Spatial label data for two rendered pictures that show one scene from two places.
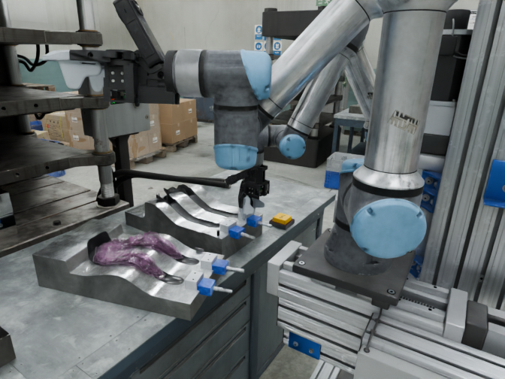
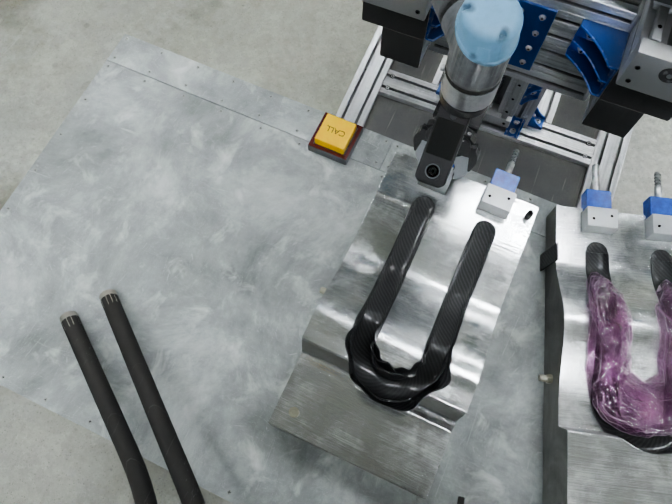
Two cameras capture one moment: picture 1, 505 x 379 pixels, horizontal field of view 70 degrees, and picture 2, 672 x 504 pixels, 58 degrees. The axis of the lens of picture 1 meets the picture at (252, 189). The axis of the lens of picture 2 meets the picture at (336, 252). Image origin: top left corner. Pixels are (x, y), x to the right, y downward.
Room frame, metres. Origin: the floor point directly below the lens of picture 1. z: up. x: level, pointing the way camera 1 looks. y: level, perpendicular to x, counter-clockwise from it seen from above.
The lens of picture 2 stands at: (1.47, 0.46, 1.82)
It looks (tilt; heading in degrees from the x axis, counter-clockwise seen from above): 70 degrees down; 262
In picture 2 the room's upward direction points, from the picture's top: straight up
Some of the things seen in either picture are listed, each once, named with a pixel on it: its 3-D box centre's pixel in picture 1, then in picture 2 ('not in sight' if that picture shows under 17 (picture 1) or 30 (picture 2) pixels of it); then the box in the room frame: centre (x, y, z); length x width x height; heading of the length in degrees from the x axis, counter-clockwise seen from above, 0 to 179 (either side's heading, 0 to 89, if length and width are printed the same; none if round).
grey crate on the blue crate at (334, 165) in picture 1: (355, 164); not in sight; (4.15, -1.21, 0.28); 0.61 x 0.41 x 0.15; 63
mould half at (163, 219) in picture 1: (192, 213); (409, 311); (1.32, 0.24, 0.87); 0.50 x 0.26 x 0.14; 57
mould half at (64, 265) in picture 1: (134, 262); (637, 356); (0.97, 0.36, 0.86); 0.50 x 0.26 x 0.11; 74
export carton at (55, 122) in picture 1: (65, 125); not in sight; (5.79, 3.02, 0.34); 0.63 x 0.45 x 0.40; 63
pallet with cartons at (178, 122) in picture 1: (154, 122); not in sight; (6.15, 1.69, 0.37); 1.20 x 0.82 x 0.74; 71
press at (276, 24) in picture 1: (308, 87); not in sight; (5.78, -0.82, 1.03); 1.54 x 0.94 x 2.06; 153
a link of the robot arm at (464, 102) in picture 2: (253, 157); (467, 81); (1.23, 0.00, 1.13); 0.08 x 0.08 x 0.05
